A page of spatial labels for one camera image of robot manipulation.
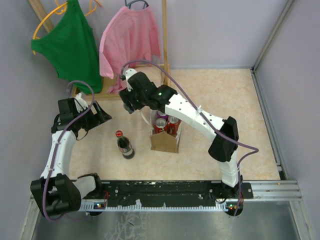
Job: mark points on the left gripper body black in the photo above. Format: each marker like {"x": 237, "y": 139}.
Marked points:
{"x": 89, "y": 120}

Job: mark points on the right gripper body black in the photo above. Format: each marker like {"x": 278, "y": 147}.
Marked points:
{"x": 137, "y": 101}

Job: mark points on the purple Fanta can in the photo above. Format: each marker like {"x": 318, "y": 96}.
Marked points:
{"x": 128, "y": 108}
{"x": 161, "y": 115}

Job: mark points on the red cola can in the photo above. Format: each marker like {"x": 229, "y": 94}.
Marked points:
{"x": 160, "y": 125}
{"x": 173, "y": 124}

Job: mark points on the glass cola bottle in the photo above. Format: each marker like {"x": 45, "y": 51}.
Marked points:
{"x": 124, "y": 145}

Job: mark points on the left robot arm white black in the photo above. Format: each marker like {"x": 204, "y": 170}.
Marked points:
{"x": 54, "y": 192}

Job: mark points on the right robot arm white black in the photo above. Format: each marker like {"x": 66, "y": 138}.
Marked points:
{"x": 222, "y": 132}

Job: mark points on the folded beige cloth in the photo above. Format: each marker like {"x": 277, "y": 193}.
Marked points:
{"x": 155, "y": 75}

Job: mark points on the pink t-shirt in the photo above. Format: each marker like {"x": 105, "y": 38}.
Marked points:
{"x": 130, "y": 35}

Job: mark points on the green tank top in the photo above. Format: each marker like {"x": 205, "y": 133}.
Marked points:
{"x": 71, "y": 49}

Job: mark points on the grey clothes hanger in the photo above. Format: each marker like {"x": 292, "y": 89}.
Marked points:
{"x": 136, "y": 4}

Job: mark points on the wooden clothes rack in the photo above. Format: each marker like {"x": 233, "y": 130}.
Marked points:
{"x": 43, "y": 16}

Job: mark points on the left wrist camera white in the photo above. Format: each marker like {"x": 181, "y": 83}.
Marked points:
{"x": 80, "y": 104}

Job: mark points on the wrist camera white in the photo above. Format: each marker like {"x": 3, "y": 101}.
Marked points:
{"x": 126, "y": 76}
{"x": 80, "y": 104}

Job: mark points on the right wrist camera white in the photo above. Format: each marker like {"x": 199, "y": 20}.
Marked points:
{"x": 126, "y": 76}

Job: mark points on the white cable duct strip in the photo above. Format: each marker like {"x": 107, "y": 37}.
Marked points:
{"x": 97, "y": 206}

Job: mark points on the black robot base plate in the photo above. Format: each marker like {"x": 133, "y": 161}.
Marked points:
{"x": 174, "y": 193}

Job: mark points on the aluminium corner post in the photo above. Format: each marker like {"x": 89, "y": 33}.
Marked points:
{"x": 275, "y": 30}

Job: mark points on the aluminium frame rail front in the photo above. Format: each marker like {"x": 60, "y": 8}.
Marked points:
{"x": 269, "y": 190}

